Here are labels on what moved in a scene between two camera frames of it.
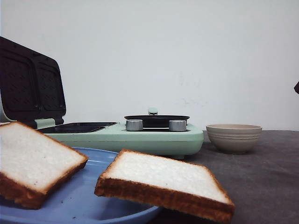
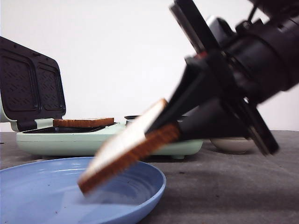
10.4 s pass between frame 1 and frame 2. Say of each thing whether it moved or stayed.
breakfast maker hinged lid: stayed
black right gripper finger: moved
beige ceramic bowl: stayed
